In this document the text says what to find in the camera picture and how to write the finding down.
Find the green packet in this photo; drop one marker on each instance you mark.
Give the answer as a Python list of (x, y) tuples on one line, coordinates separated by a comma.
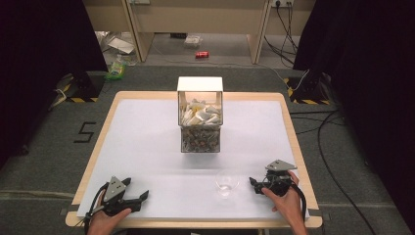
[(115, 71)]

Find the person's right hand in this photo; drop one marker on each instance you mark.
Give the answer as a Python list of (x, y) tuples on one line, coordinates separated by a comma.
[(288, 205)]

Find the black curtain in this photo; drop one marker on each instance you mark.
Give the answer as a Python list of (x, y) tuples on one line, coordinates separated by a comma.
[(368, 81), (39, 65)]

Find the white paper sheet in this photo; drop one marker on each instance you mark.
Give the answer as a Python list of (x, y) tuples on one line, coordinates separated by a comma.
[(156, 147)]

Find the person's left hand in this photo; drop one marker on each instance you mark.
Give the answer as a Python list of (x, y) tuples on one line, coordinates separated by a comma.
[(104, 223)]

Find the pile of white packets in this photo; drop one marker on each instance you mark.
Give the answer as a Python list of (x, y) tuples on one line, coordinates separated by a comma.
[(200, 114)]

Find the white cardboard sheets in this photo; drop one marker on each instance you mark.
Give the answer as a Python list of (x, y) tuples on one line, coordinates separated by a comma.
[(119, 44)]

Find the beige wooden desk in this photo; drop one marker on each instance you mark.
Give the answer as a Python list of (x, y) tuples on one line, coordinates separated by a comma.
[(202, 16)]

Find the wooden table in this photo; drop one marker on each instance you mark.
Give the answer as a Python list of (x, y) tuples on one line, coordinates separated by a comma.
[(98, 137)]

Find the clear container with white lid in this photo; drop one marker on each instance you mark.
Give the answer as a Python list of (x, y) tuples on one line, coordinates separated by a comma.
[(200, 98)]

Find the clear plastic bag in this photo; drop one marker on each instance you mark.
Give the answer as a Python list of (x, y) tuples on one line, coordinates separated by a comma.
[(193, 41)]

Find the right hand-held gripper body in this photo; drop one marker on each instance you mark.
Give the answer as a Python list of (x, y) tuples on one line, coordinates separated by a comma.
[(277, 181)]

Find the red drink can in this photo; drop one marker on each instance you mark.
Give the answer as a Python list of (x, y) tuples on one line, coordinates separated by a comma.
[(202, 54)]

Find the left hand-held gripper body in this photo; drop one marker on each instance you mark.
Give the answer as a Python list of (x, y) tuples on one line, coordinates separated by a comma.
[(114, 191)]

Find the black stand base striped tape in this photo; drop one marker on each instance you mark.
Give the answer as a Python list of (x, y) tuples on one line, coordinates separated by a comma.
[(81, 88), (308, 91)]

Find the pile of dark small pieces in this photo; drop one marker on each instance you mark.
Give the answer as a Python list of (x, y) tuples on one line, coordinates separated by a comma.
[(200, 138)]

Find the white wall socket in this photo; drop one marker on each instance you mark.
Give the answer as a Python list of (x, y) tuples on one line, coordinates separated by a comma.
[(282, 3)]

